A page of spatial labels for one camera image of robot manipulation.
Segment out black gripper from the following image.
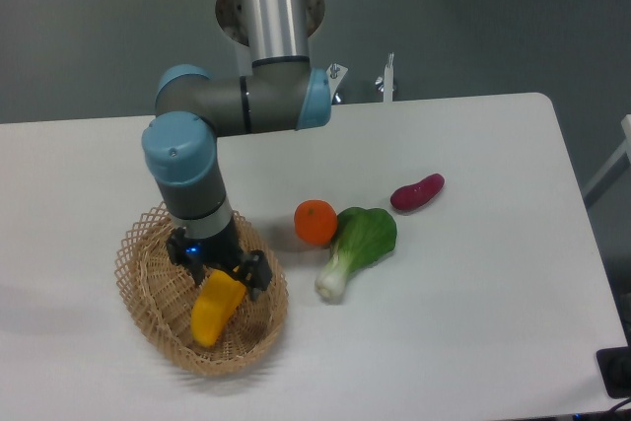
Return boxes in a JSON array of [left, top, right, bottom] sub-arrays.
[[166, 218, 272, 302]]

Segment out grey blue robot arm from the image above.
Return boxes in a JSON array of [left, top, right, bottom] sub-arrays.
[[141, 0, 332, 298]]

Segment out woven wicker basket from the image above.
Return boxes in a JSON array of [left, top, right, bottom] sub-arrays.
[[114, 203, 289, 377]]

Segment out orange tangerine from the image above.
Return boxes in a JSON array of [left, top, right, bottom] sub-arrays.
[[294, 199, 338, 246]]

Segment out green bok choy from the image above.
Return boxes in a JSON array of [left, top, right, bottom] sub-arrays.
[[315, 207, 398, 304]]

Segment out purple sweet potato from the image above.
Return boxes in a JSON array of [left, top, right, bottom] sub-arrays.
[[389, 174, 445, 212]]

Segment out black device at table edge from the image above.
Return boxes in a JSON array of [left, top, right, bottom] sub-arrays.
[[596, 346, 630, 399]]

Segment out white frame at right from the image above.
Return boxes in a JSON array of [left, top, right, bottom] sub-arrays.
[[582, 114, 630, 209]]

